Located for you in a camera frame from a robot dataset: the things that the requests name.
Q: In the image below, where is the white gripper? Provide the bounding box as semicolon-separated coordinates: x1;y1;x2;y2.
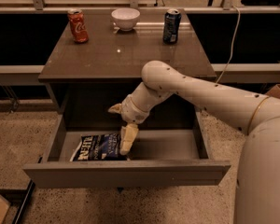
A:
108;94;149;155

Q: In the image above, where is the blue chip bag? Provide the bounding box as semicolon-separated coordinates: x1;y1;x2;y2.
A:
70;133;126;161

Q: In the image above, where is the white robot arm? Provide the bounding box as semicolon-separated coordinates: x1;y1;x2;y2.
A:
108;61;280;224

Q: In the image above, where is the grey open drawer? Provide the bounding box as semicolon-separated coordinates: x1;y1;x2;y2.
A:
22;83;231;189

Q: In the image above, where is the grey cabinet with counter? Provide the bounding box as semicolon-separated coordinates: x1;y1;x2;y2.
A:
39;9;216;131

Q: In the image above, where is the white ceramic bowl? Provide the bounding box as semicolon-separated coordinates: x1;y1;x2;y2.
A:
111;7;140;31

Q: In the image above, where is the blue soda can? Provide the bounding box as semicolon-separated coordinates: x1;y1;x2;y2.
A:
162;8;182;44

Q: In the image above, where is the orange soda can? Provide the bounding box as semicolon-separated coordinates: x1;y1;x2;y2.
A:
67;9;89;43

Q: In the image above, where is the black floor rail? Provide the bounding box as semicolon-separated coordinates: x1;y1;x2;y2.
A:
0;180;35;224

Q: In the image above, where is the white horizontal rail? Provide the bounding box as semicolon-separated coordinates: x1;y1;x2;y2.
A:
0;63;280;86

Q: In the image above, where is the white cable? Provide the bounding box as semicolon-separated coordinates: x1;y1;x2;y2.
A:
215;6;242;84

